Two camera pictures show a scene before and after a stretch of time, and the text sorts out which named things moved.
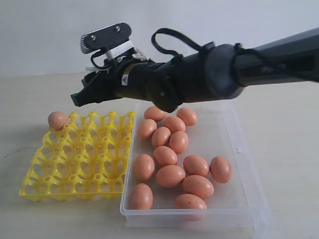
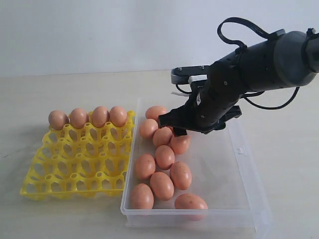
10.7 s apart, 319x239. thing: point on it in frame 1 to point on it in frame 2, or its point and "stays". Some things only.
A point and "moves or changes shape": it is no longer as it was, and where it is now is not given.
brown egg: [161, 136] stays
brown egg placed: [195, 165] to [100, 116]
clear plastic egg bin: [191, 171] stays
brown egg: [190, 207] stays
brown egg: [170, 176] to [162, 185]
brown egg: [141, 197] stays
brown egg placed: [199, 186] to [181, 175]
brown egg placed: [179, 141] stays
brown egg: [144, 167] stays
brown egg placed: [221, 169] to [118, 116]
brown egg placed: [58, 120] stays
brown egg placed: [187, 115] moves or changes shape
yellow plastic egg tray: [87, 158] stays
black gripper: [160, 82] to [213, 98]
